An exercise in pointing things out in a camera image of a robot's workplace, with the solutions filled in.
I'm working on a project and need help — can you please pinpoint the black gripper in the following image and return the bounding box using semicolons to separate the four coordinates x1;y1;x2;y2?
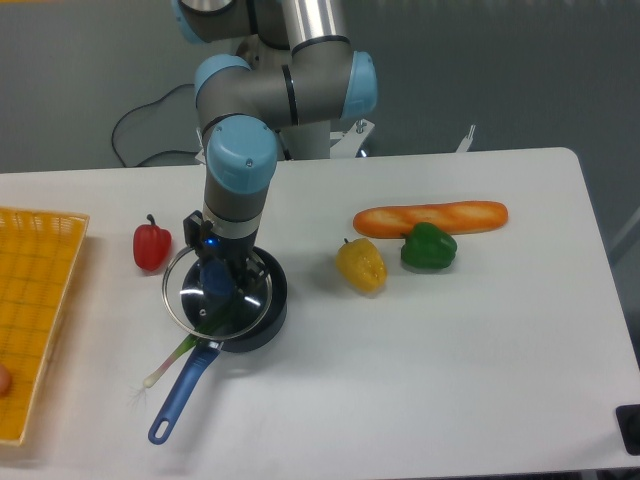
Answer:
183;210;268;295

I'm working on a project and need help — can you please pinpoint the glass pot lid blue knob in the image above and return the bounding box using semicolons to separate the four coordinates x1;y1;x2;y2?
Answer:
161;247;274;341

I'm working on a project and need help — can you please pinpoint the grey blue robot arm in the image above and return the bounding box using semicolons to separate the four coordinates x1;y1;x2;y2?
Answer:
172;1;378;289

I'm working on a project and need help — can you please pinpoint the dark blue saucepan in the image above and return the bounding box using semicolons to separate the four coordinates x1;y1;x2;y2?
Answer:
143;247;287;445

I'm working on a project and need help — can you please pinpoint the green onion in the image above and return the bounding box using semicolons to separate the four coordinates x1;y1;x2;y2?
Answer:
127;294;241;407

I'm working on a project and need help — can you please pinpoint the red bell pepper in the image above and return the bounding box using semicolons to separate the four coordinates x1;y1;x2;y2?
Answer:
133;214;172;272

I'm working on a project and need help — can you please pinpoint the yellow bell pepper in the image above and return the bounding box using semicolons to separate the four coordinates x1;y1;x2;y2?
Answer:
335;238;387;293

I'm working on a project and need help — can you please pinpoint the green bell pepper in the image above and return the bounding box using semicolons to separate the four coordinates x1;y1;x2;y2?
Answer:
401;222;458;270

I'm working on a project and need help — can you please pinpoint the yellow woven basket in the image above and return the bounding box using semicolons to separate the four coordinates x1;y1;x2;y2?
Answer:
1;207;89;446

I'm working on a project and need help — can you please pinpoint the orange baguette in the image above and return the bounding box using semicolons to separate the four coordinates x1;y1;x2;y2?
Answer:
352;200;509;239

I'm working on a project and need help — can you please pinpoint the orange round item in basket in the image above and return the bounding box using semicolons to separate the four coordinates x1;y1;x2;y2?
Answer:
0;364;12;397

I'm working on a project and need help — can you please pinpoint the black corner object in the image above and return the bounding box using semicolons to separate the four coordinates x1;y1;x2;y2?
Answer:
615;404;640;456

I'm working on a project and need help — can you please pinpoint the black cable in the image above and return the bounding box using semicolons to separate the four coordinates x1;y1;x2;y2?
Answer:
110;83;201;169

